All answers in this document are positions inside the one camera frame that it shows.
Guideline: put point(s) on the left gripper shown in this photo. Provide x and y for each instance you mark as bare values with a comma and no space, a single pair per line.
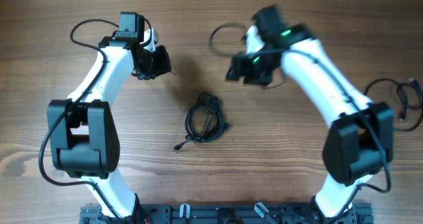
164,65

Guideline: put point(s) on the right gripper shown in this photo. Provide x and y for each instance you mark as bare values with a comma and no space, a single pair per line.
244,69

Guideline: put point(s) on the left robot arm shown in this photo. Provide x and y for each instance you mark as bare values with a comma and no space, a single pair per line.
82,146

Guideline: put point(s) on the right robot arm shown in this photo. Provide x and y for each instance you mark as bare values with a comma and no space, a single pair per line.
359,143

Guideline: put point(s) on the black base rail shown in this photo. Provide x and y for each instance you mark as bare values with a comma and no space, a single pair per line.
296,212

